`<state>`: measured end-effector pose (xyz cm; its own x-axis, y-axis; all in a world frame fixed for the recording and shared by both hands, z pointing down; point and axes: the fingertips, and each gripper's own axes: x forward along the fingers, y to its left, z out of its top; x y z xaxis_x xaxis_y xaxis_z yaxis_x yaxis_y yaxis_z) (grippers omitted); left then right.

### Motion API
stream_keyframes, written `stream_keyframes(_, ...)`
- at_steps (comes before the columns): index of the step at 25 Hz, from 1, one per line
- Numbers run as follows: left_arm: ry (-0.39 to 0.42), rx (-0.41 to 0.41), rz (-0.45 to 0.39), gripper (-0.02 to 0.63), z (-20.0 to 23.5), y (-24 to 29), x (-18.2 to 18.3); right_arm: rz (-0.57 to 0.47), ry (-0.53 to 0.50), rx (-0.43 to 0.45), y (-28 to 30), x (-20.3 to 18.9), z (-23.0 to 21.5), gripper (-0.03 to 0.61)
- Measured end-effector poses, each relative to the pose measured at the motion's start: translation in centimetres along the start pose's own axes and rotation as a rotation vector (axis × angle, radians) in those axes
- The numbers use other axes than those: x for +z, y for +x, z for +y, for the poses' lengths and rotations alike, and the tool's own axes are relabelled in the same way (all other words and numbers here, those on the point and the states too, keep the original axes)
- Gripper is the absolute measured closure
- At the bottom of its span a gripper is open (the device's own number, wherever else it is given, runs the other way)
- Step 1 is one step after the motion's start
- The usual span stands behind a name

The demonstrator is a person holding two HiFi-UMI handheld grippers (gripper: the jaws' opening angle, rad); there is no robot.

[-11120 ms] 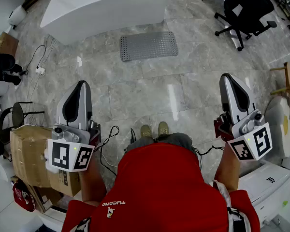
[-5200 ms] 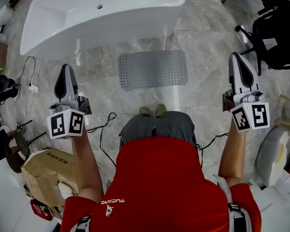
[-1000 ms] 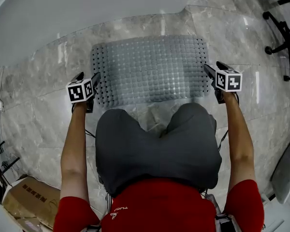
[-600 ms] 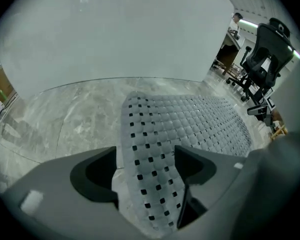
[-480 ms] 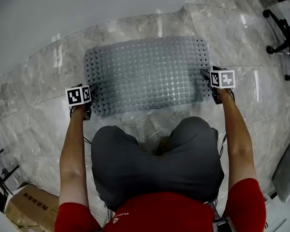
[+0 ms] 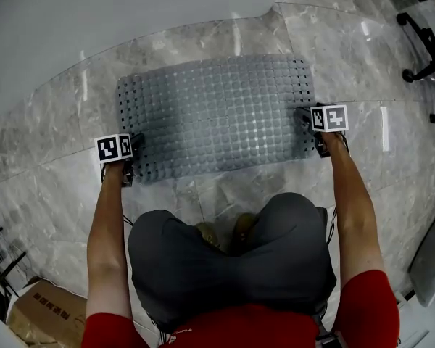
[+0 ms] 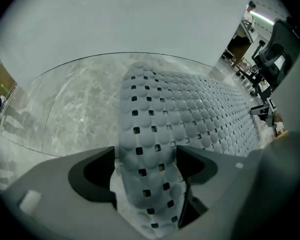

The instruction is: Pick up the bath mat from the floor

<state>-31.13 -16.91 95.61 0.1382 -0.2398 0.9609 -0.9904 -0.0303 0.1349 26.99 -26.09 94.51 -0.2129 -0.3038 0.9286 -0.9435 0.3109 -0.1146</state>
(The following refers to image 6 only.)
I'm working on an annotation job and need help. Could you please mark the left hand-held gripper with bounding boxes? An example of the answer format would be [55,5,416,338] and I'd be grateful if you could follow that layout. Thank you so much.
[94,132,146,188]

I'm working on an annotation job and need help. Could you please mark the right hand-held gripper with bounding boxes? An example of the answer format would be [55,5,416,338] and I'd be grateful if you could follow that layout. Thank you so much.
[293,102,349,158]

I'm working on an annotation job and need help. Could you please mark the grey rubber bath mat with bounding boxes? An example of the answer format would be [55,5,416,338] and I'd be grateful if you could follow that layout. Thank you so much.
[115,53,318,185]

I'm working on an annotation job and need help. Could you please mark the person's right forearm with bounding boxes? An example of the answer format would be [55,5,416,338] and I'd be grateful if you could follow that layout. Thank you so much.
[322,130,387,286]

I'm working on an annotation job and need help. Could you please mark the person's left forearm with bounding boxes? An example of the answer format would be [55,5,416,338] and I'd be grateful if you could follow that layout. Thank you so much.
[85,159,135,322]

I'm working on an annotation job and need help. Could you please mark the white bathtub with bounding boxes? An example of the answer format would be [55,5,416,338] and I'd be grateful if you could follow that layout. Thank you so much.
[0,0,276,118]

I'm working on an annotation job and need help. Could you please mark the black office chair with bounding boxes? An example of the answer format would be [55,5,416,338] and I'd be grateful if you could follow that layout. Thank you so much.
[397,0,435,125]

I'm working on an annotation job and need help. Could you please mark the person's left tan shoe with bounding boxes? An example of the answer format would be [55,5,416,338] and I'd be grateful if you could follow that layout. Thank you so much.
[195,221,222,249]

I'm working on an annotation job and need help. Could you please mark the person's tan shoe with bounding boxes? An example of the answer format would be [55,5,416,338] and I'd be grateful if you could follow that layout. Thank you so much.
[233,212,260,242]
[195,221,222,249]

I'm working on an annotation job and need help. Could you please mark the person's right tan shoe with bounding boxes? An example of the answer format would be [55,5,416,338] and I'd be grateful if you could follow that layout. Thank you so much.
[233,212,260,242]

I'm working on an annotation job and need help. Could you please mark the person's grey shorts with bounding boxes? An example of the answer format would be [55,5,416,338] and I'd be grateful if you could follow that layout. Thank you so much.
[127,192,338,335]

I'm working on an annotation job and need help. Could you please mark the brown cardboard box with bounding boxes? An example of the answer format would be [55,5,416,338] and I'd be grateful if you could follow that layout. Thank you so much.
[5,279,90,348]

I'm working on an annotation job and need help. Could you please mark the person's red shirt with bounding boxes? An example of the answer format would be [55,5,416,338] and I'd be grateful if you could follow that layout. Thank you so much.
[80,269,400,348]

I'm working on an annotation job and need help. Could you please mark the white shoulder strap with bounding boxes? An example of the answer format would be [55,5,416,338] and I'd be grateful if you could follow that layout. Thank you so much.
[313,313,349,348]

